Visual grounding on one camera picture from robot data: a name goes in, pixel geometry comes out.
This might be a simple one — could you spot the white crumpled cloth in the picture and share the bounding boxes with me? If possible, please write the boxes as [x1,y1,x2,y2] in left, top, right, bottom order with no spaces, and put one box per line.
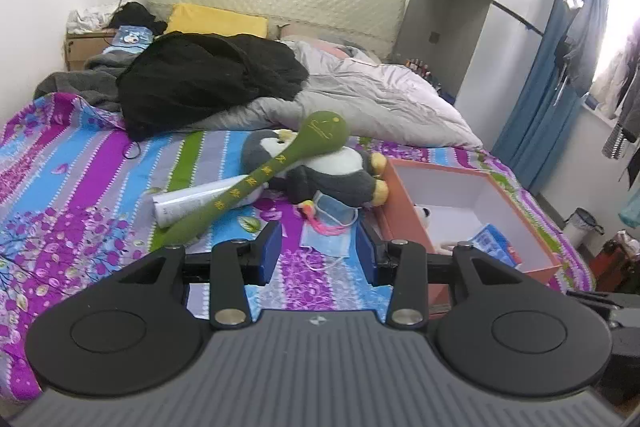
[66,5,121,36]

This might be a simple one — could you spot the dark red bag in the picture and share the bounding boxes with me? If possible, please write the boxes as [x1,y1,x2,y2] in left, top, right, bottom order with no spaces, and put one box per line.
[590,231,640,294]

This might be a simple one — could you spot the grey duvet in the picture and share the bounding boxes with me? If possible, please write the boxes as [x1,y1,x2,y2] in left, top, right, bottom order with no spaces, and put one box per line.
[192,39,485,148]

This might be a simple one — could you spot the green plush stick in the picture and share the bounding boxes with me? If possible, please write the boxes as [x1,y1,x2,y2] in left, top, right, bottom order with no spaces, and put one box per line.
[149,109,349,254]

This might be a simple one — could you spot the orange cardboard box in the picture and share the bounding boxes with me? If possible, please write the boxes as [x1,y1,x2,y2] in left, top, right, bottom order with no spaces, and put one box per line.
[375,157,563,321]

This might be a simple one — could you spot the black clothing pile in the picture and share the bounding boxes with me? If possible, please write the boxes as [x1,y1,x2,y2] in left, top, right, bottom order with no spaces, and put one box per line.
[116,32,310,142]

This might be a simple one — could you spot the blue face mask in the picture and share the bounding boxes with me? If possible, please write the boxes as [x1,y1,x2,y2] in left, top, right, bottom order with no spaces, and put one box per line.
[312,191,362,229]
[299,224,358,274]

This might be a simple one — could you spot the small white plush toy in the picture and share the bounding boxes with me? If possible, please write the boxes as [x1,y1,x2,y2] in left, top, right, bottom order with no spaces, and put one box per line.
[412,204,473,256]

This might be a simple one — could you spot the yellow pillow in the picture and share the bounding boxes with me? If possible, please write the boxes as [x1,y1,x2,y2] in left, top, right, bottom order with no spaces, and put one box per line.
[165,3,269,40]

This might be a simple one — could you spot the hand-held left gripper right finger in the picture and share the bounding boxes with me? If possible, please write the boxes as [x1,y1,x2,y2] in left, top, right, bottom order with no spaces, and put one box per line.
[356,223,523,331]

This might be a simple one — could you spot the white rolled tube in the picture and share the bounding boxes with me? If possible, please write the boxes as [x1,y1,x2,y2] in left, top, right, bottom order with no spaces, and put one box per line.
[151,174,262,229]

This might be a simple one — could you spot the white trash bin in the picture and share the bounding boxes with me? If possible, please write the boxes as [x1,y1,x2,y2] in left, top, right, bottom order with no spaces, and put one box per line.
[563,207,605,251]

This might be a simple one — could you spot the wooden nightstand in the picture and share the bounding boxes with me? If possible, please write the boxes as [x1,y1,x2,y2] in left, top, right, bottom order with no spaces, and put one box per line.
[65,31,121,72]

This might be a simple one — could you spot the row of small shelf items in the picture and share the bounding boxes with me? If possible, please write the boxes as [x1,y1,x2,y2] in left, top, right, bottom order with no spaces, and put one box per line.
[406,55,442,88]

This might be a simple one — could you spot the pink pillow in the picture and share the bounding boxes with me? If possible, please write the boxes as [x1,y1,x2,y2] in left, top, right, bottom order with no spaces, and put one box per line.
[280,24,382,64]

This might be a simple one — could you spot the dark cloth on nightstand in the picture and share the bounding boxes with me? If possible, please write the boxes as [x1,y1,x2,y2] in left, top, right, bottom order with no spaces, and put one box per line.
[107,2,168,36]

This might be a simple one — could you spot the teal hanging cloth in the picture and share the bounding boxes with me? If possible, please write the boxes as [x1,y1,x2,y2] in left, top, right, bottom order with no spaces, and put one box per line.
[617,191,640,229]

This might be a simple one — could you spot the striped floral bedsheet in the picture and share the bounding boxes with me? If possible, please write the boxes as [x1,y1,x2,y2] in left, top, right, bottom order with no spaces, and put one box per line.
[0,92,596,408]

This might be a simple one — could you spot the grey blanket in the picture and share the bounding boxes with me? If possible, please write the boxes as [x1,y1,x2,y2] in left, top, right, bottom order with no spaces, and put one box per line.
[34,54,132,114]

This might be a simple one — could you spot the blue curtain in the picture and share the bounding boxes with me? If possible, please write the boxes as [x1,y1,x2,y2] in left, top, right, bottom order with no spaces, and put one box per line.
[491,0,581,195]

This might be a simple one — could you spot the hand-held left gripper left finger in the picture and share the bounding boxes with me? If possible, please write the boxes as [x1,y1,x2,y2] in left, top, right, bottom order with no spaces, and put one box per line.
[117,221,284,331]

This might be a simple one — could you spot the grey penguin plush toy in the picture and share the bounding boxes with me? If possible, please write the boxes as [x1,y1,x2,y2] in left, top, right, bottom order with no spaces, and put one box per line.
[241,128,390,209]

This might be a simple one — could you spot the black curtain rod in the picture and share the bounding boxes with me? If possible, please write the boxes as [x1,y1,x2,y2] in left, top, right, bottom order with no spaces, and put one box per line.
[492,0,547,36]

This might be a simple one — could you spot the hanging clothes by window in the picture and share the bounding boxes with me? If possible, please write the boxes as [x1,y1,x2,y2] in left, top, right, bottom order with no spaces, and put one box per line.
[594,32,640,188]

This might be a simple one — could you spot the grey hanging jacket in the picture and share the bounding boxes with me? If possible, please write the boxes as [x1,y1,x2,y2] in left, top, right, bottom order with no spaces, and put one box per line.
[552,0,613,98]

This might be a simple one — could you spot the blue tissue packet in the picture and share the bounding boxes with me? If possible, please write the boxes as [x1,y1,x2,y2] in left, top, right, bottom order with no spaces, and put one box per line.
[470,223,524,269]

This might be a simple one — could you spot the blue cartoon pouch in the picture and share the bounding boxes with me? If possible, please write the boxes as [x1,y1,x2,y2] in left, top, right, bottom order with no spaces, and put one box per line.
[102,25,153,56]

